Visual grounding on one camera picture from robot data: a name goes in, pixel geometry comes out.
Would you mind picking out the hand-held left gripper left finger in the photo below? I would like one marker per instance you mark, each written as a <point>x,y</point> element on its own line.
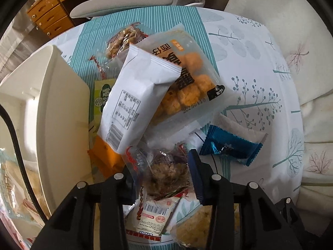
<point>122,187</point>

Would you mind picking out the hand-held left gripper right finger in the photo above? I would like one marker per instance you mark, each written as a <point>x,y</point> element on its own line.
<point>197,177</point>

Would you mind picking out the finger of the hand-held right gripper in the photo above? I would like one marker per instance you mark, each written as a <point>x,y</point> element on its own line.
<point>290,213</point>

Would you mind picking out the clear brown nut cluster packet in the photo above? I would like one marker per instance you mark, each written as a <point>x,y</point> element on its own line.
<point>122,41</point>
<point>166,172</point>

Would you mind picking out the white plastic storage tray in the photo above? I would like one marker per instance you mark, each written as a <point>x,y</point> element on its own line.
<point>59,122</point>

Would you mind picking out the large clear cracker packet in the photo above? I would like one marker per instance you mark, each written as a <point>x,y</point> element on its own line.
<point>15,182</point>

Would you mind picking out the orange puff ball packet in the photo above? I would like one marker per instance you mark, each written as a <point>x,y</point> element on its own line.
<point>192,65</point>

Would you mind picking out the orange snack packet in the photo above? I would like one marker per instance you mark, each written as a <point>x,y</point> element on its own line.
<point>109,158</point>

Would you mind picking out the red white barcode packet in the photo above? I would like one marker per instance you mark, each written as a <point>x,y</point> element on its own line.
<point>153,213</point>

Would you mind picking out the blue foil snack packet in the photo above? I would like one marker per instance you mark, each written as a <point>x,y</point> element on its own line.
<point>223,140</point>

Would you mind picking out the yellow crumbly cake packet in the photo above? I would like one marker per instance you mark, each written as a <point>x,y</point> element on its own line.
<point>192,226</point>

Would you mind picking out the white packet blue red print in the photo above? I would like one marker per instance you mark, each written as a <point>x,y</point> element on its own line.
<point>143,235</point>

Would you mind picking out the translucent white snack packet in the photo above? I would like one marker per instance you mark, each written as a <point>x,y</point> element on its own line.
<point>249,132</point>

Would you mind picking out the green snack packet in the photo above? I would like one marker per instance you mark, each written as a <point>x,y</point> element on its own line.
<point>100,101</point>

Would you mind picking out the white packet with label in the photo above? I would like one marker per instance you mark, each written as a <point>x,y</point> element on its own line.
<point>130,96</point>

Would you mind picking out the leaf print curtain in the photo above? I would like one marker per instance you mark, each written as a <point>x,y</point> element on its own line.
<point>286,31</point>

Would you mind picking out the white lace cover cloth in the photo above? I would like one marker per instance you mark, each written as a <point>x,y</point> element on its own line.
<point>28,36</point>

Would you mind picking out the wooden desk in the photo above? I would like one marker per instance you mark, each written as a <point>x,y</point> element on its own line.
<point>49,13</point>

